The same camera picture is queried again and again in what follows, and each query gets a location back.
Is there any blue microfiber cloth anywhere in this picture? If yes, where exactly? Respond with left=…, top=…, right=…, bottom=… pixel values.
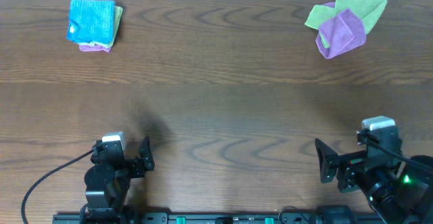
left=66, top=0, right=115, bottom=43

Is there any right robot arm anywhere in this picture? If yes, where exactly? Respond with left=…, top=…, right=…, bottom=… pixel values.
left=315, top=126, right=432, bottom=223

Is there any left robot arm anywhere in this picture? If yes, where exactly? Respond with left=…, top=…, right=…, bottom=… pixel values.
left=78, top=132, right=155, bottom=223

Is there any folded purple cloth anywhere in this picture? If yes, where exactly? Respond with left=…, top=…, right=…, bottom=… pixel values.
left=78, top=45, right=112, bottom=53

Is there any crumpled purple cloth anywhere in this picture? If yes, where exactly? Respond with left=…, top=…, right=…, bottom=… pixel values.
left=316, top=6, right=367, bottom=59

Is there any folded green cloth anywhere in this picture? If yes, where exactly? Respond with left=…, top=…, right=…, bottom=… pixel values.
left=78, top=5, right=123, bottom=49

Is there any crumpled green cloth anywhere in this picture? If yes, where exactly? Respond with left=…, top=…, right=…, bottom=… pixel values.
left=305, top=0, right=387, bottom=35

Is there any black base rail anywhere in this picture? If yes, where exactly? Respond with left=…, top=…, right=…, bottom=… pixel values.
left=52, top=206, right=383, bottom=224

